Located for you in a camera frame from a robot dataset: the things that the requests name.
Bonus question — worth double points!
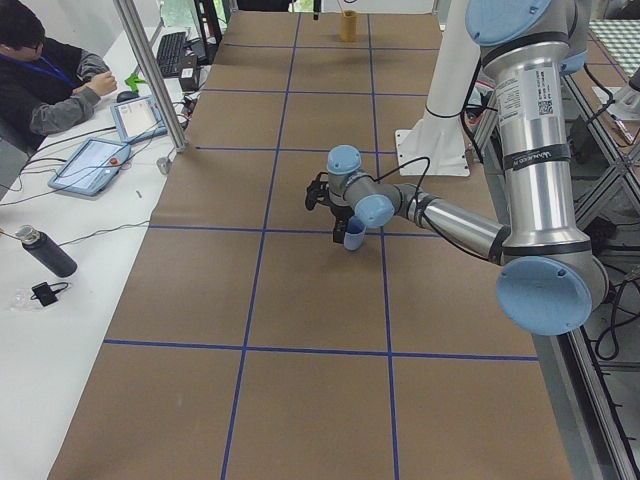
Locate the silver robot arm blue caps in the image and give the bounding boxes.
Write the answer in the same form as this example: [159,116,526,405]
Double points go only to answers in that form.
[305,1,608,336]

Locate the black water bottle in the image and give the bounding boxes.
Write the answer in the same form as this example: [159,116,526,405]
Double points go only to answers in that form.
[15,225,77,278]

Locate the black braided cable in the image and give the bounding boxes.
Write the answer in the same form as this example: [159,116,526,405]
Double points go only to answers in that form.
[372,156,433,201]

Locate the light blue plastic cup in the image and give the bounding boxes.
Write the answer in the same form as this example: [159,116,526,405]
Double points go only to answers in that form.
[343,216,366,251]

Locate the green object on desk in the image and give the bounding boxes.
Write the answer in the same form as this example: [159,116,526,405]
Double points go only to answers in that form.
[125,73,146,92]

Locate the aluminium frame post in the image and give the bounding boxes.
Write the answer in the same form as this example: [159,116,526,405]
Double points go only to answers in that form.
[113,0,187,153]

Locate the small black device with cable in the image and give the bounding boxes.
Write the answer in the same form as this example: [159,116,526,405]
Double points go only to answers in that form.
[31,282,70,307]

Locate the blue teach pendant near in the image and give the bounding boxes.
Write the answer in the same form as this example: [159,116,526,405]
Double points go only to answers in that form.
[48,137,131,197]

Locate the blue teach pendant far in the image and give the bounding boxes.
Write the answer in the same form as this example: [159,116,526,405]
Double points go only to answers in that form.
[111,96,167,144]

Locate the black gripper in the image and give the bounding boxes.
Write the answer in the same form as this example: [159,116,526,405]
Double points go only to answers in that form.
[330,201,354,244]

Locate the small black box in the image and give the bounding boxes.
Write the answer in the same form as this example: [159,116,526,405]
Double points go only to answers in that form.
[179,67,200,92]

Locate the brown bamboo cup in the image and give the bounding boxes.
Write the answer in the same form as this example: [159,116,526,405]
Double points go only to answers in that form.
[339,10,357,43]

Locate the black computer mouse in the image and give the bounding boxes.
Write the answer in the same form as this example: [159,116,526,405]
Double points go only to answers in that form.
[116,91,139,103]

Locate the blue teach pendant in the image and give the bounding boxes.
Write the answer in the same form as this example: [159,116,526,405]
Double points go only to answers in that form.
[111,96,167,144]
[48,137,131,197]

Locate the black keyboard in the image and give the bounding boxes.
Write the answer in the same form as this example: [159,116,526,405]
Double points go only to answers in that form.
[156,31,187,78]

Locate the seated person dark vest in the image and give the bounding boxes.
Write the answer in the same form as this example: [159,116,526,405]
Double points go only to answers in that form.
[1,1,117,150]

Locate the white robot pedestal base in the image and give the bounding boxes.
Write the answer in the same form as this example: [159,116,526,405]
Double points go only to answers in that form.
[396,1,480,177]

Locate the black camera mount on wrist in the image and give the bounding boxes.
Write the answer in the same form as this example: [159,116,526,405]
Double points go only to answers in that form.
[304,172,331,211]

